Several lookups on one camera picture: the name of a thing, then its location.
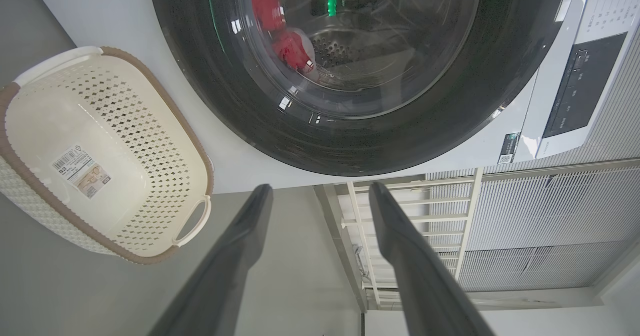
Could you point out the cream perforated laundry basket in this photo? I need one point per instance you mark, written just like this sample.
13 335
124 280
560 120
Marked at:
125 176

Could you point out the red and white garment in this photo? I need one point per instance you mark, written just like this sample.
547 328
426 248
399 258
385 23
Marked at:
295 51

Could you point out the white barcode label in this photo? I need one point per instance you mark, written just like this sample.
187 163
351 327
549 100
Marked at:
80 171

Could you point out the white metal rack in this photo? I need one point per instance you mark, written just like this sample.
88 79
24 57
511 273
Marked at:
360 211

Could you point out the white slatted panel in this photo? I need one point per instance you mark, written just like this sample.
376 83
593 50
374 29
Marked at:
550 211

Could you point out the black round washer door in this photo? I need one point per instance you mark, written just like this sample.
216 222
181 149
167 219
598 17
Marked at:
360 141

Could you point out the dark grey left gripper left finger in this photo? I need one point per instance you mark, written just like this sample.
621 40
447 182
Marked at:
225 276

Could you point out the white washing machine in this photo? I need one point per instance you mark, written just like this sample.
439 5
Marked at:
225 151

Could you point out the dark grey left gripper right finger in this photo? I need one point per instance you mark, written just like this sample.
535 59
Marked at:
420 281

